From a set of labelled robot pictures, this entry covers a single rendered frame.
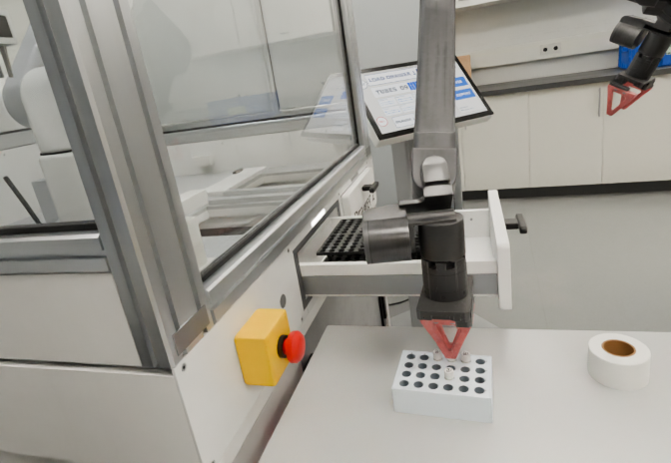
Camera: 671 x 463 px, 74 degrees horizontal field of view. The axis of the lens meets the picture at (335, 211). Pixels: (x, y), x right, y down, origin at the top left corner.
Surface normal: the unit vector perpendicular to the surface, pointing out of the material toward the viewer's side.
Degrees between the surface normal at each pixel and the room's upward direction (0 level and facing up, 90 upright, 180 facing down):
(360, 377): 0
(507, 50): 90
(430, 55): 47
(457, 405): 90
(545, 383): 0
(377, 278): 90
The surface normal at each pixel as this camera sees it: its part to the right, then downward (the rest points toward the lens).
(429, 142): -0.21, -0.41
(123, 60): 0.95, -0.06
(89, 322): -0.26, 0.33
